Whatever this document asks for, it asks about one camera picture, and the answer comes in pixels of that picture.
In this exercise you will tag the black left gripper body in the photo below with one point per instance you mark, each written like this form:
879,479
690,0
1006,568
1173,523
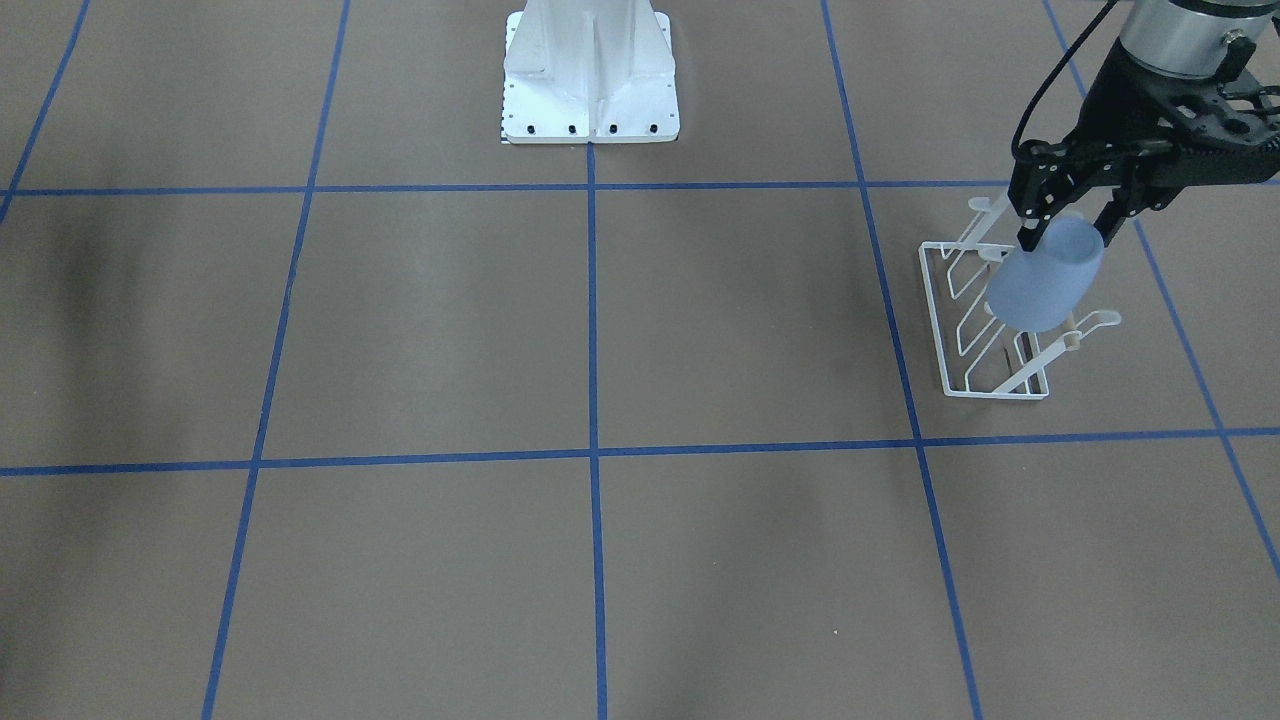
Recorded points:
1100,108

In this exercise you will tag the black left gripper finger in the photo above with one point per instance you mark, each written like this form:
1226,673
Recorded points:
1115,213
1033,225

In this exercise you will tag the light blue plastic cup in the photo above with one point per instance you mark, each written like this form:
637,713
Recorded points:
1035,291

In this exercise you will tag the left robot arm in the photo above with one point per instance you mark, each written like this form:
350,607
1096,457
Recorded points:
1182,39

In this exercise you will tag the white wire cup holder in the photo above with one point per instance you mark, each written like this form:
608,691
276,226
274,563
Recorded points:
978,356

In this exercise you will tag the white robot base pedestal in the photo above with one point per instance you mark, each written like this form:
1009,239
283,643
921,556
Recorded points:
589,72

